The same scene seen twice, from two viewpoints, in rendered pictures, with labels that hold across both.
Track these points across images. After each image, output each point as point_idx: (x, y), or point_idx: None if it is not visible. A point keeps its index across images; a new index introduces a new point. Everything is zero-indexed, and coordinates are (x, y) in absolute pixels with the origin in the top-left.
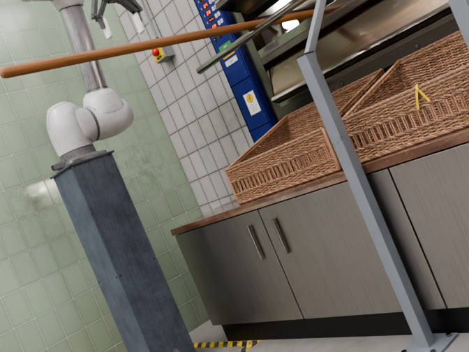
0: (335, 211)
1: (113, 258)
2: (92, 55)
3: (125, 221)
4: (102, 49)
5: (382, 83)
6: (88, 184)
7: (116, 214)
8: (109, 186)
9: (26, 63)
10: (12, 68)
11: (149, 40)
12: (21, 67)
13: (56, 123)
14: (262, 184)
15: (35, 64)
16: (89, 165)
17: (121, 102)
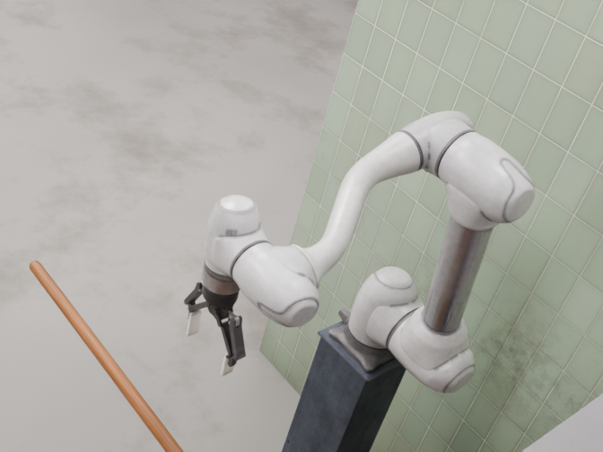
0: None
1: (293, 426)
2: (78, 334)
3: (326, 429)
4: (89, 341)
5: None
6: (322, 365)
7: (322, 413)
8: (337, 392)
9: (41, 279)
10: (32, 271)
11: (128, 392)
12: (37, 277)
13: (360, 289)
14: None
15: (44, 287)
16: (336, 357)
17: (433, 365)
